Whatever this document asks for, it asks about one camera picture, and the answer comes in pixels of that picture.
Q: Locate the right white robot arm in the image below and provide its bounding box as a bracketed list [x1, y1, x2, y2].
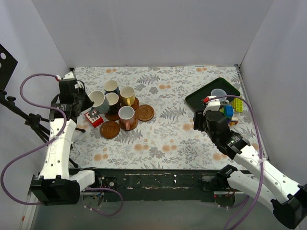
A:
[193, 111, 307, 230]

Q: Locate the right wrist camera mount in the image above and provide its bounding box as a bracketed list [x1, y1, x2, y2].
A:
[203, 96, 221, 115]

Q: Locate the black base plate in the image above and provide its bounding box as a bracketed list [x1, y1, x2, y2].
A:
[83, 168, 238, 206]

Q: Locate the dark wooden coaster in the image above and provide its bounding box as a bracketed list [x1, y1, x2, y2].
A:
[100, 121, 120, 139]

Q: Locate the aluminium frame rail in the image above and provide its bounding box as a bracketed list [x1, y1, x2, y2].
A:
[19, 174, 101, 230]

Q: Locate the black tray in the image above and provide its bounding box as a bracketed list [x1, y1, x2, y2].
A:
[185, 78, 240, 112]

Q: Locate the red toy brick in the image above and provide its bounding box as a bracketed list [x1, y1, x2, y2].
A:
[84, 109, 104, 128]

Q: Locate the floral table mat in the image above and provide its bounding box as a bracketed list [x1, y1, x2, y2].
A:
[70, 66, 245, 170]

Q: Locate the black tripod stand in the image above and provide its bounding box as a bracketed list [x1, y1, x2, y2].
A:
[0, 89, 86, 168]

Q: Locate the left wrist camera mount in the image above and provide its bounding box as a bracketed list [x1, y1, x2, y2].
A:
[56, 71, 82, 89]

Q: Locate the yellow green toy block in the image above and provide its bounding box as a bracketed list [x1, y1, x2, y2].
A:
[232, 98, 243, 113]

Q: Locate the black mug white inside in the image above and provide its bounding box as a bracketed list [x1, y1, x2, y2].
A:
[106, 92, 120, 115]

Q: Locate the pink floral mug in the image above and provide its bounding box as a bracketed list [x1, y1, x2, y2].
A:
[118, 106, 135, 119]

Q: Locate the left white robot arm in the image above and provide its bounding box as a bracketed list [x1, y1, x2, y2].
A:
[30, 76, 102, 206]

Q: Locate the blue mug white inside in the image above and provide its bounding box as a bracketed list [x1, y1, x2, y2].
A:
[103, 80, 119, 95]

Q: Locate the colourful toy pile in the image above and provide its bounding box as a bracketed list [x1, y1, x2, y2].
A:
[227, 114, 239, 126]

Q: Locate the blue toy block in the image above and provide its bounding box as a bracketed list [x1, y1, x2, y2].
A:
[223, 105, 234, 119]

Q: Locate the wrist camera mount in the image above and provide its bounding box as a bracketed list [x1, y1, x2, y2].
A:
[56, 71, 82, 89]
[203, 96, 221, 115]

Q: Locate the black perforated panel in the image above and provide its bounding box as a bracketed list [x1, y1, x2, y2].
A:
[0, 45, 18, 90]

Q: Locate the cream mug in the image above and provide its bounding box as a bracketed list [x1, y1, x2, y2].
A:
[119, 86, 135, 106]

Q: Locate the light blue mug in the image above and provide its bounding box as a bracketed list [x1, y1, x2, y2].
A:
[211, 89, 229, 104]

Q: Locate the green mug back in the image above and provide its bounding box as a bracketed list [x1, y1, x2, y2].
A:
[88, 91, 109, 114]

